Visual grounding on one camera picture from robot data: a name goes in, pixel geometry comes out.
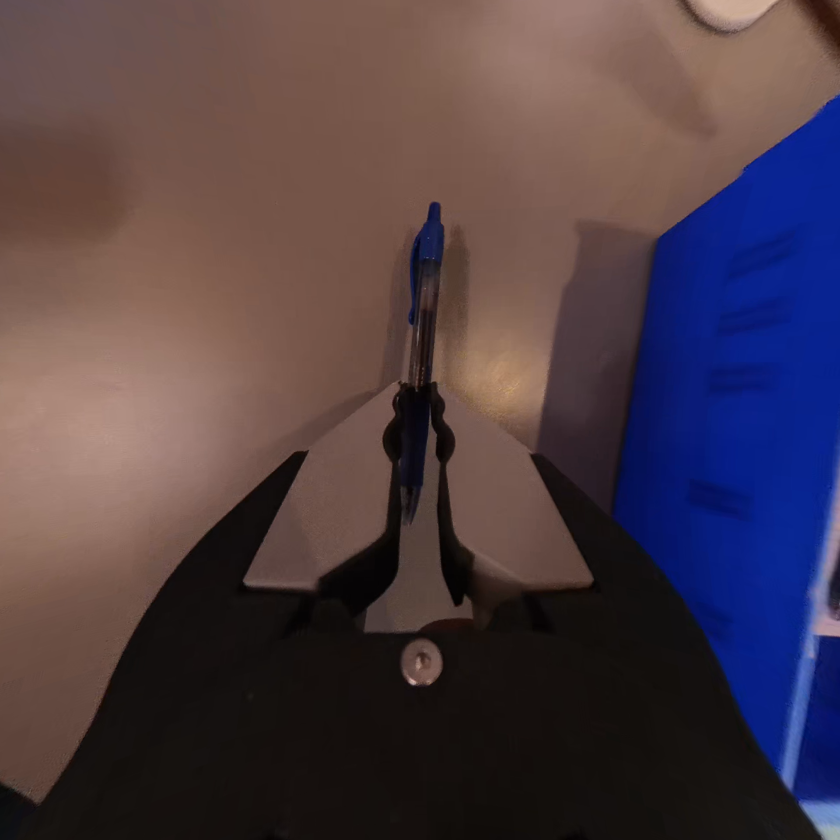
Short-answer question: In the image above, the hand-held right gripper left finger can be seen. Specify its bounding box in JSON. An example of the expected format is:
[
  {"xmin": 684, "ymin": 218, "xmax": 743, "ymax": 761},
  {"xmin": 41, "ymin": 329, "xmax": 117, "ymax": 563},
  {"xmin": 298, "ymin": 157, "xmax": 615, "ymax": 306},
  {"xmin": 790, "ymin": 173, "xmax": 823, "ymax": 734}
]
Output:
[{"xmin": 243, "ymin": 382, "xmax": 404, "ymax": 618}]

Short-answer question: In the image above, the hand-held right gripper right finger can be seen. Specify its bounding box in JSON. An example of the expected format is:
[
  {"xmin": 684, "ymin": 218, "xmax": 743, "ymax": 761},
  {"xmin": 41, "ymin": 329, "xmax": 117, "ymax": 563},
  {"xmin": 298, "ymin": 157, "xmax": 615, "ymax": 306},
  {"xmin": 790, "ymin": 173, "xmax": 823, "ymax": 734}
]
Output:
[{"xmin": 430, "ymin": 382, "xmax": 596, "ymax": 630}]

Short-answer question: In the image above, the blue retractable pen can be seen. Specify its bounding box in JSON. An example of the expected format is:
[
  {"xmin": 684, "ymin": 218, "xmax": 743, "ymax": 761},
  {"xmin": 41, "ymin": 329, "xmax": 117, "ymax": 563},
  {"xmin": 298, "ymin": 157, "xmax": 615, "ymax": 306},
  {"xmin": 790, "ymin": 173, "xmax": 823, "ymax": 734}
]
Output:
[{"xmin": 400, "ymin": 202, "xmax": 445, "ymax": 527}]

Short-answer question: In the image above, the blue plastic bin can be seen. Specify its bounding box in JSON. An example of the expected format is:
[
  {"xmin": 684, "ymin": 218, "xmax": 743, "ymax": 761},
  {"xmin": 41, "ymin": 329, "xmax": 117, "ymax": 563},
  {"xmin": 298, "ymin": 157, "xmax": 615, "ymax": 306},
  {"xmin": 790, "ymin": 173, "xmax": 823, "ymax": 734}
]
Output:
[{"xmin": 612, "ymin": 95, "xmax": 840, "ymax": 805}]

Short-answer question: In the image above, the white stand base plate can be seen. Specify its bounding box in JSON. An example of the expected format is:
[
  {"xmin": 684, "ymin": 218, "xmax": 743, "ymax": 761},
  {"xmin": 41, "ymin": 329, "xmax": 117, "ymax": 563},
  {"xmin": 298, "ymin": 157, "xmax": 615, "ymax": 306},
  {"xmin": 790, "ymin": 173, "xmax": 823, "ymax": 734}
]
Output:
[{"xmin": 681, "ymin": 0, "xmax": 781, "ymax": 34}]

